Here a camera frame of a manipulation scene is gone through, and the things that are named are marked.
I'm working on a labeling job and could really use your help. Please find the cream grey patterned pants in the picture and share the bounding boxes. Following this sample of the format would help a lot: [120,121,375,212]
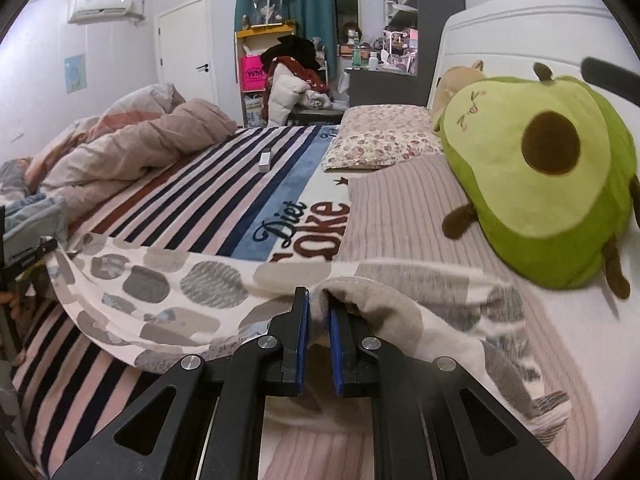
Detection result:
[46,238,572,444]

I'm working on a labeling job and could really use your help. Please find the blue grey clothing pile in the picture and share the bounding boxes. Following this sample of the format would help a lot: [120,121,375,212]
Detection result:
[1,158,68,259]

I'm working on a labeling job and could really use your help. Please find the pink beige quilted comforter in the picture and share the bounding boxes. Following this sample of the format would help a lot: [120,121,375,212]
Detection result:
[1,84,238,222]

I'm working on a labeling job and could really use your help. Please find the pink ribbed bed cover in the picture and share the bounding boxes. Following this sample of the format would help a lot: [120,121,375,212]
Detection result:
[256,155,599,479]

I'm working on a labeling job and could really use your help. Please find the striped Diet Coke blanket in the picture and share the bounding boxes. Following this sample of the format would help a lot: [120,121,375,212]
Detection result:
[11,126,348,477]

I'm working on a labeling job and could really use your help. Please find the small white box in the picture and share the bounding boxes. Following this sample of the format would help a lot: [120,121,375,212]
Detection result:
[258,150,272,172]

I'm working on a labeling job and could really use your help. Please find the green avocado plush toy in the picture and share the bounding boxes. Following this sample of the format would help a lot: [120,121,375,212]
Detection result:
[434,63,639,299]

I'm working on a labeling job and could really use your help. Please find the white door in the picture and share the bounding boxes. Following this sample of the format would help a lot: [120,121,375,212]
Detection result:
[157,0,217,103]

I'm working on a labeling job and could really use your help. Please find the floral pillow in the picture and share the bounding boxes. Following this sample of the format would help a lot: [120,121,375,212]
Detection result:
[321,104,442,171]

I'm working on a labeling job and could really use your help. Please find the pink shopping bag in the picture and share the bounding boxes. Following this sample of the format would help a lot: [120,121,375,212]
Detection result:
[240,55,267,92]

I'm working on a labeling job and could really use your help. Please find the white puffer jacket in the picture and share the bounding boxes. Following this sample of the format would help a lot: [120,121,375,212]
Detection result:
[266,63,311,126]

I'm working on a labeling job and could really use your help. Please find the yellow white shelf unit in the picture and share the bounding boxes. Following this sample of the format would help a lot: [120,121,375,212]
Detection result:
[234,21,296,127]

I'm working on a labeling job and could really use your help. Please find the tan plush toy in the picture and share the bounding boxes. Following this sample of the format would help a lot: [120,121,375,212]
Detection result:
[431,60,485,124]

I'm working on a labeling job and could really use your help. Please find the dark desk with clutter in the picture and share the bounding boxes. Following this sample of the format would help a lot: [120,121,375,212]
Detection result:
[347,27,442,106]

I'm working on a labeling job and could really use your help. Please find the blue wall poster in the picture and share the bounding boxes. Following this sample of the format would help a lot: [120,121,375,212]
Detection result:
[64,54,87,93]

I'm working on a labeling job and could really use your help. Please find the white wall air conditioner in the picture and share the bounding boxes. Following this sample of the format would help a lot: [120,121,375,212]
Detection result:
[67,0,144,24]

